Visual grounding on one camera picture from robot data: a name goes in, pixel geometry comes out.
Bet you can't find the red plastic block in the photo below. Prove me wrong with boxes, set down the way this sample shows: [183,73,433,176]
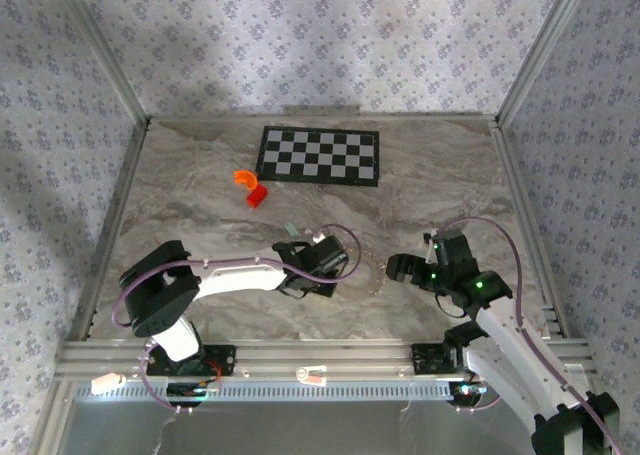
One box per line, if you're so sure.
[245,183,270,210]

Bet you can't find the wide aluminium extrusion beam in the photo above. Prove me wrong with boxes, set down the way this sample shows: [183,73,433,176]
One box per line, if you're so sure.
[54,338,596,382]

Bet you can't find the white red tag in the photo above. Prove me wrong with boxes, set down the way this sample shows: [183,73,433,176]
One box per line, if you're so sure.
[295,364,329,387]

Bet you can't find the black white checkerboard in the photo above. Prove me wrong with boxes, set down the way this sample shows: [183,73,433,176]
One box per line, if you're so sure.
[255,125,381,188]

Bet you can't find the orange curved plastic piece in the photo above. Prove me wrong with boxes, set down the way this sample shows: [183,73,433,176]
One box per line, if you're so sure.
[232,169,259,192]

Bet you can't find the black controller board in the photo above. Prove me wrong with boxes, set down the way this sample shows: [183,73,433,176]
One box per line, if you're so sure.
[166,382,224,402]
[449,380,485,407]

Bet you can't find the grey metal sheet panel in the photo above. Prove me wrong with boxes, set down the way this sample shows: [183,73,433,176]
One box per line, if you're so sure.
[47,397,609,455]

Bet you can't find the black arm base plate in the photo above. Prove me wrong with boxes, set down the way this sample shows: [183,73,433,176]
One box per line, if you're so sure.
[145,343,237,378]
[410,342,469,376]

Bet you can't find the aluminium side rail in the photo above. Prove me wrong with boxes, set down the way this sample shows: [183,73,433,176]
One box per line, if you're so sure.
[492,119,571,339]
[69,119,151,344]

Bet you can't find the grey slotted cable duct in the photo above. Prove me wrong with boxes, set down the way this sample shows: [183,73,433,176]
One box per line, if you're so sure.
[74,378,484,404]

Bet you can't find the thin aluminium rail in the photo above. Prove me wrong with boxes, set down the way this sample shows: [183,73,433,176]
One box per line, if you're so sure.
[147,105,500,125]

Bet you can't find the aluminium frame post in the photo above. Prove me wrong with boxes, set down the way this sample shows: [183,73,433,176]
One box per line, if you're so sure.
[496,0,596,126]
[49,0,152,126]

